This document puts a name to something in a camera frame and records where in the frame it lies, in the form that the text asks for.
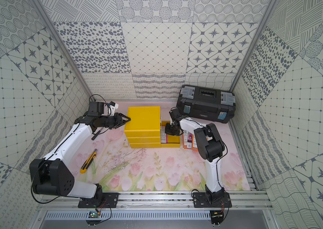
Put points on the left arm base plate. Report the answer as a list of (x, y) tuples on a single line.
[(108, 199)]

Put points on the orange white seed bag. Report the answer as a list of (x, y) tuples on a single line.
[(194, 145)]

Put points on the yellow utility knife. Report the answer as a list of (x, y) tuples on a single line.
[(88, 162)]

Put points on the yellow drawer cabinet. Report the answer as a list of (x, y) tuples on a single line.
[(144, 129)]

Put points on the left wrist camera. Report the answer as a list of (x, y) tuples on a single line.
[(98, 109)]

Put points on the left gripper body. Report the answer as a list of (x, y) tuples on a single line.
[(115, 120)]

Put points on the yellow bottom drawer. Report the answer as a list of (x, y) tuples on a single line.
[(173, 141)]

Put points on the black toolbox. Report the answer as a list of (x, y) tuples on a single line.
[(205, 103)]

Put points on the aluminium mounting rail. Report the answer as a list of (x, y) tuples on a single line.
[(170, 200)]

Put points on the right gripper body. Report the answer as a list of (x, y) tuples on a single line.
[(170, 130)]

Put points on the purple seed bag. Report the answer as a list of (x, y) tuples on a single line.
[(164, 138)]

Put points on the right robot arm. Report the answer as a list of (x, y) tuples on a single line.
[(210, 147)]

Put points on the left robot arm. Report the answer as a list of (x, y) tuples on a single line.
[(51, 175)]

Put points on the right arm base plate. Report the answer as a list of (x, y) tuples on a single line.
[(208, 200)]

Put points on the pink flower seed bag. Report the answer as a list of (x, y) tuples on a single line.
[(190, 138)]

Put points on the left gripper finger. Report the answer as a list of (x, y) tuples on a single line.
[(124, 116), (122, 122)]

